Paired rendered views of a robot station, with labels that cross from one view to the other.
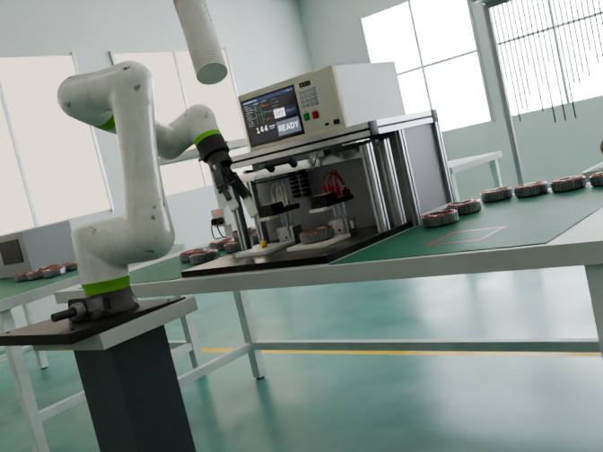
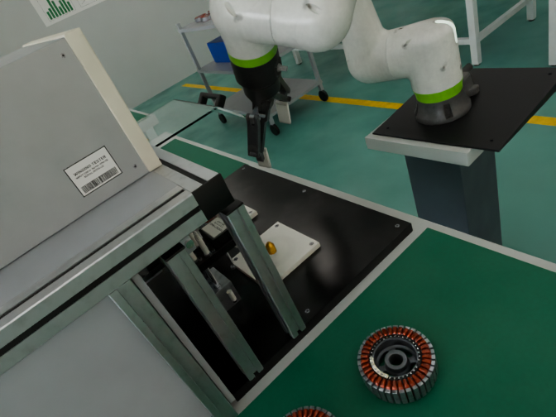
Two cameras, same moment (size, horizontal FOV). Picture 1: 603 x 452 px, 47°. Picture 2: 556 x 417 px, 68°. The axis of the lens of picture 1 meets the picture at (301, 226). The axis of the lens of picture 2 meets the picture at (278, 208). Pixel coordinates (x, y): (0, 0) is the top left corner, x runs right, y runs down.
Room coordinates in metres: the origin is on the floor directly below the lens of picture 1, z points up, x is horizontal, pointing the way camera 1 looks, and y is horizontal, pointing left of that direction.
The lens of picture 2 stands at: (3.01, 0.48, 1.34)
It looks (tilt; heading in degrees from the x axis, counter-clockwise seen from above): 33 degrees down; 204
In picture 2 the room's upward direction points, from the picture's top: 24 degrees counter-clockwise
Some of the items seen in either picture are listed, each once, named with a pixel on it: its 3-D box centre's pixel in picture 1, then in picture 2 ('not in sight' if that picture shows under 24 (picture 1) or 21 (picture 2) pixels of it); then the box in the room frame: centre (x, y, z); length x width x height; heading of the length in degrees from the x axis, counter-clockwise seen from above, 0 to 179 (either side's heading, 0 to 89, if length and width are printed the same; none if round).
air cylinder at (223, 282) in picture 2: (290, 233); (218, 289); (2.48, 0.05, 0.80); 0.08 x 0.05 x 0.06; 49
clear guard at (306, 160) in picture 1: (311, 160); (163, 136); (2.19, -0.08, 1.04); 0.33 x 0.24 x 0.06; 139
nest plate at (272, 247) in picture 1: (265, 248); (273, 253); (2.37, 0.14, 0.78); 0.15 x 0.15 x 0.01; 49
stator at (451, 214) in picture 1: (440, 218); not in sight; (2.17, -0.43, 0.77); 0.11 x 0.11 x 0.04
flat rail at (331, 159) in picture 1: (292, 167); not in sight; (2.37, -0.02, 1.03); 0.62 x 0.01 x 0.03; 49
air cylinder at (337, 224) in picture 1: (343, 226); not in sight; (2.33, -0.14, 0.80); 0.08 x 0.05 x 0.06; 49
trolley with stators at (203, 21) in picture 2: not in sight; (251, 59); (-0.40, -0.69, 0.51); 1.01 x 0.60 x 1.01; 49
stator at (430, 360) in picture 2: (204, 256); (396, 361); (2.65, 0.39, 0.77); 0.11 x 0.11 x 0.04
